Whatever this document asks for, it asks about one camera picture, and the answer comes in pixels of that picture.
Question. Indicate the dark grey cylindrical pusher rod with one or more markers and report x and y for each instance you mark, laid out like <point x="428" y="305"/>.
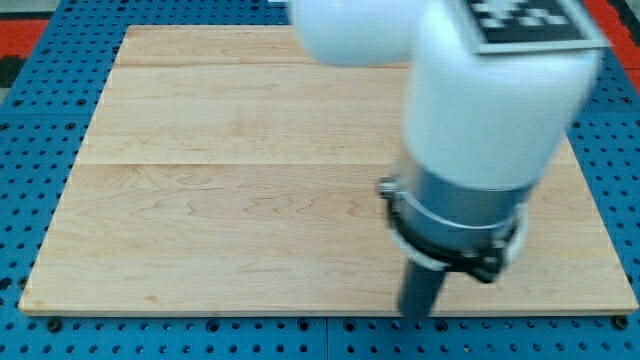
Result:
<point x="419" y="291"/>

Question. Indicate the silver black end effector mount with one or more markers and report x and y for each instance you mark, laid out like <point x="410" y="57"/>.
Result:
<point x="444" y="226"/>

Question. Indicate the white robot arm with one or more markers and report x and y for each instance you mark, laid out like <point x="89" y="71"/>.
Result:
<point x="491" y="89"/>

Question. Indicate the light wooden board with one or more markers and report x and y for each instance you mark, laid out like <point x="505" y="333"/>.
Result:
<point x="225" y="173"/>

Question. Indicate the black white fiducial marker tag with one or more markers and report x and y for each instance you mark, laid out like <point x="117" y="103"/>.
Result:
<point x="494" y="27"/>

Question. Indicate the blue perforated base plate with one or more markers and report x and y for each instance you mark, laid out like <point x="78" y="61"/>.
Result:
<point x="55" y="59"/>

